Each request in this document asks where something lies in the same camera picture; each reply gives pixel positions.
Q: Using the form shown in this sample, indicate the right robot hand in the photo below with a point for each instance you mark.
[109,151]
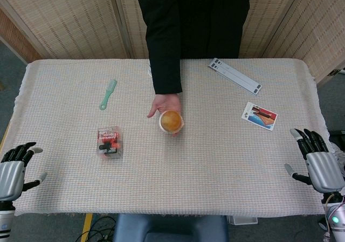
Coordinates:
[322,169]

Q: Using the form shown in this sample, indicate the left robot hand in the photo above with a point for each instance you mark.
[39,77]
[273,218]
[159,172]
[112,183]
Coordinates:
[10,172]

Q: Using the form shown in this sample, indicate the person's bare hand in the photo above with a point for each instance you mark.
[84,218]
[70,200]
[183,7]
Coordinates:
[165,105]

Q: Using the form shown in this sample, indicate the cup with orange content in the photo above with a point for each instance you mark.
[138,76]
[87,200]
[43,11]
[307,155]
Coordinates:
[171,121]

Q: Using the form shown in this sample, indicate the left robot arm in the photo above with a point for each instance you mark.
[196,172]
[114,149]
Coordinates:
[5,220]

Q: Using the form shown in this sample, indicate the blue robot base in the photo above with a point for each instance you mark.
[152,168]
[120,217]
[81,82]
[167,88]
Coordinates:
[171,228]

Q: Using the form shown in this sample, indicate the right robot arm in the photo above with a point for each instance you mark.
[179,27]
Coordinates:
[335,217]

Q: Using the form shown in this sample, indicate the black sleeved person's forearm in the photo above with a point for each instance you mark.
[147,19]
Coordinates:
[165,42]

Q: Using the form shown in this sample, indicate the white woven tablecloth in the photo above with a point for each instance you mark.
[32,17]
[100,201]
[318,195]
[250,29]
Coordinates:
[167,161]

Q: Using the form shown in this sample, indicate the green plastic comb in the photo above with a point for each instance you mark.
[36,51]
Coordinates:
[108,94]

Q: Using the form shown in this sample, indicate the red earplug blister pack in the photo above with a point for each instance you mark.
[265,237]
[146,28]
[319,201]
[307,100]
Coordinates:
[110,142]

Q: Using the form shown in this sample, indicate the grey folding laptop stand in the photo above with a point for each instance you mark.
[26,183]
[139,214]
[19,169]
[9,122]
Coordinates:
[235,76]

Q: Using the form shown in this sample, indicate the colourful picture card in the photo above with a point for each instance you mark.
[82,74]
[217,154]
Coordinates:
[259,116]

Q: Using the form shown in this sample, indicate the person's black clothed torso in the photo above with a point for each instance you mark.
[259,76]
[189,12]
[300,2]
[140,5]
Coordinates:
[213,18]

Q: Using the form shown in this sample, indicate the woven bamboo folding screen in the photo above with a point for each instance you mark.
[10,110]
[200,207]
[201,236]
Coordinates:
[70,18]

